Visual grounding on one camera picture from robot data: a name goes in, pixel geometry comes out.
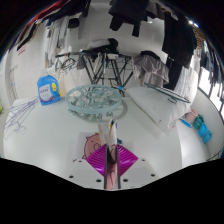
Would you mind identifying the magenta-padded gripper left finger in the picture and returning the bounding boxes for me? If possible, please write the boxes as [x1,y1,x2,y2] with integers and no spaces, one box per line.
[68,143,109,191]

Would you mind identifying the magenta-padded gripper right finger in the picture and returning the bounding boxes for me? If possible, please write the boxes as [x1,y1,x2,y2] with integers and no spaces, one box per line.
[116,143,158,190]

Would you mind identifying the white cartoon print towel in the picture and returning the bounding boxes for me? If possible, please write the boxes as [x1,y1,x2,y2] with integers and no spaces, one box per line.
[71,120,123,191]

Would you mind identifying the round teal peg hanger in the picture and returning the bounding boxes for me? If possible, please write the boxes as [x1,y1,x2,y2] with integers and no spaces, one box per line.
[64,84,128,122]

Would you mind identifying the green clothes hanger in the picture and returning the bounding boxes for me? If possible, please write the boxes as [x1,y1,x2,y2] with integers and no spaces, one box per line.
[143,82,192,105]

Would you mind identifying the blue plastic clips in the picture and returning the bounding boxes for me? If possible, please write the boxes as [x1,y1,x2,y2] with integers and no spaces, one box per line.
[192,114,214,145]

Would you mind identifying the blue detergent bottle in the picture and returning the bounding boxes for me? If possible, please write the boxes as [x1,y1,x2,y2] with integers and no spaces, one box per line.
[36,68,62,107]

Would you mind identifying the grey garment on rack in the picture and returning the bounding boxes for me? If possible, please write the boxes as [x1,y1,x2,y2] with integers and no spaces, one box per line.
[132,50,171,89]

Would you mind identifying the black folding drying rack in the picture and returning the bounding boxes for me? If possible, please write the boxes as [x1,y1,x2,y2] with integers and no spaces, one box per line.
[54,49,141,98]

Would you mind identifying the white and black clothes pile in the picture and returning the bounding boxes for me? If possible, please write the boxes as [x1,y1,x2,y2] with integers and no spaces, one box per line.
[82,37,120,55]

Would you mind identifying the hanging clothes row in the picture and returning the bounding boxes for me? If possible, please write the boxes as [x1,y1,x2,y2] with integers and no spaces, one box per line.
[6,0,222,111]

